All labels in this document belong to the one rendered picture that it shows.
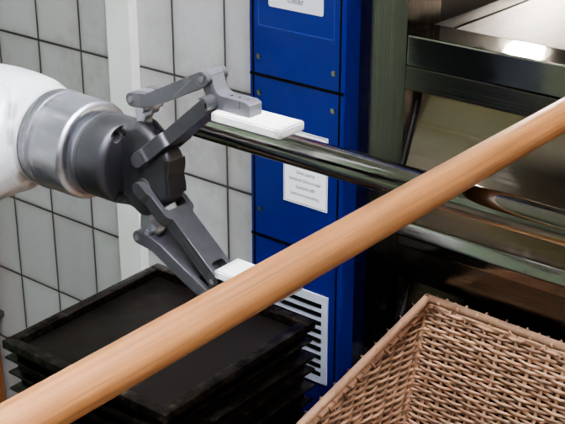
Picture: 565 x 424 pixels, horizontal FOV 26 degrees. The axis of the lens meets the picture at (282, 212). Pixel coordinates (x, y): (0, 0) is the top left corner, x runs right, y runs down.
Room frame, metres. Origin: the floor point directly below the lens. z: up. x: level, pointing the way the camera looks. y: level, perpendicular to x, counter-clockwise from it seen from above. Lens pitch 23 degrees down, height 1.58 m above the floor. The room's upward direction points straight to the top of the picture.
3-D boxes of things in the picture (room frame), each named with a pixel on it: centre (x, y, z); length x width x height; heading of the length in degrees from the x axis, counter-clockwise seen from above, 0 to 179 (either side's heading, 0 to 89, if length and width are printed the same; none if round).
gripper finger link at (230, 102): (0.91, 0.04, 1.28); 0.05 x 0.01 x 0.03; 51
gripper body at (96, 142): (0.97, 0.12, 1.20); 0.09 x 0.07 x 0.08; 51
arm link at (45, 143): (1.02, 0.18, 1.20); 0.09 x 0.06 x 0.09; 141
